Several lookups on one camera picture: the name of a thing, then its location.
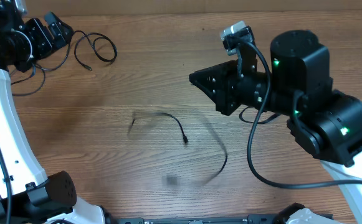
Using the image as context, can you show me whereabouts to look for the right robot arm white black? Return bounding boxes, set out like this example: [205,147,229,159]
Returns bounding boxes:
[189,27,362,222]

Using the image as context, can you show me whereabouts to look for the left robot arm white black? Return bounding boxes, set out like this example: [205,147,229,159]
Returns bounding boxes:
[0,1,113,223]

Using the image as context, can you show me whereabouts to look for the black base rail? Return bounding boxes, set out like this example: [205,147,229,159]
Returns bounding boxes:
[105,213,334,224]

